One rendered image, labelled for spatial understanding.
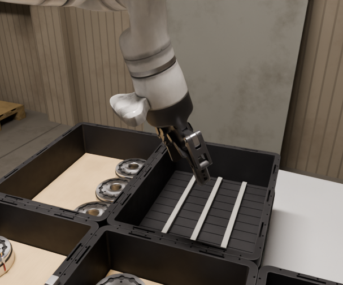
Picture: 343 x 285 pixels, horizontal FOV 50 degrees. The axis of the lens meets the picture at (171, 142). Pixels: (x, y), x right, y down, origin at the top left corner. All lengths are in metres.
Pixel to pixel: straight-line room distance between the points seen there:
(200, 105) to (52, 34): 1.42
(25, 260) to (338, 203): 0.91
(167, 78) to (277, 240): 0.67
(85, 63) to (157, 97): 2.73
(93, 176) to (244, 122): 1.43
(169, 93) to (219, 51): 1.83
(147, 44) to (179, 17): 1.95
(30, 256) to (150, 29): 0.56
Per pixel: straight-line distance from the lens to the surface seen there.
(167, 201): 0.96
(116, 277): 0.74
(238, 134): 2.37
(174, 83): 0.53
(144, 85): 0.52
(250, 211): 0.95
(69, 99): 3.32
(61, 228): 0.79
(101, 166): 1.12
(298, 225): 1.15
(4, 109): 3.63
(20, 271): 0.84
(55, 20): 3.18
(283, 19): 2.26
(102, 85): 3.20
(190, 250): 0.68
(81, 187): 1.04
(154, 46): 0.50
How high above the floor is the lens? 1.40
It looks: 28 degrees down
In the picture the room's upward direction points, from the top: straight up
